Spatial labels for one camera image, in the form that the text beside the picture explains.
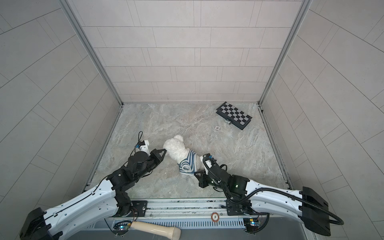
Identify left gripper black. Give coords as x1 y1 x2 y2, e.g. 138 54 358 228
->
133 148 168 182

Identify white teddy bear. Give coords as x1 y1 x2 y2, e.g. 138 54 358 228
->
163 135 204 171

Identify blue white striped sweater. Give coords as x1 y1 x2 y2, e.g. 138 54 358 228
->
178 150 202 177

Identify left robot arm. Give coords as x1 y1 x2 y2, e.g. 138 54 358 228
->
19 149 167 240

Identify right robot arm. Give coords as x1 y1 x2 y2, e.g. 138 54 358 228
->
194 167 331 237

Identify red round sticker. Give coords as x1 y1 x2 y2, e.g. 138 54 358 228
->
211 212 220 223

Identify black white checkerboard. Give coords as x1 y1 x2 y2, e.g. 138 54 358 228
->
216 102 252 130

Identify right circuit board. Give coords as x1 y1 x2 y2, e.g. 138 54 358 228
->
243 218 260 234

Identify circuit board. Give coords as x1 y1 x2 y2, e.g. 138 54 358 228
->
243 218 260 234
113 221 132 236

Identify left circuit board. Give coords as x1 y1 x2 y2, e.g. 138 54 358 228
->
113 221 132 236

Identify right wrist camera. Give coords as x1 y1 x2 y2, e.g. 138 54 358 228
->
201 154 213 175

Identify aluminium mounting rail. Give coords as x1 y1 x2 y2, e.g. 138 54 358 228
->
64 196 310 223

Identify beige cylindrical handle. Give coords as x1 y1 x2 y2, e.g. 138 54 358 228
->
131 222 182 240

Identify black corrugated cable conduit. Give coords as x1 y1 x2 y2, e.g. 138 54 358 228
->
202 154 345 226

